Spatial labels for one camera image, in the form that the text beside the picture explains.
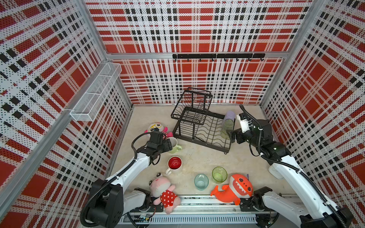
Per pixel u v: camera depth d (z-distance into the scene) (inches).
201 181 31.8
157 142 26.6
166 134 37.9
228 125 35.4
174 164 33.9
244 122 25.7
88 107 36.5
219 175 33.0
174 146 33.4
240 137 25.9
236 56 35.4
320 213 14.8
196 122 31.2
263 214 28.0
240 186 28.3
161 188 28.9
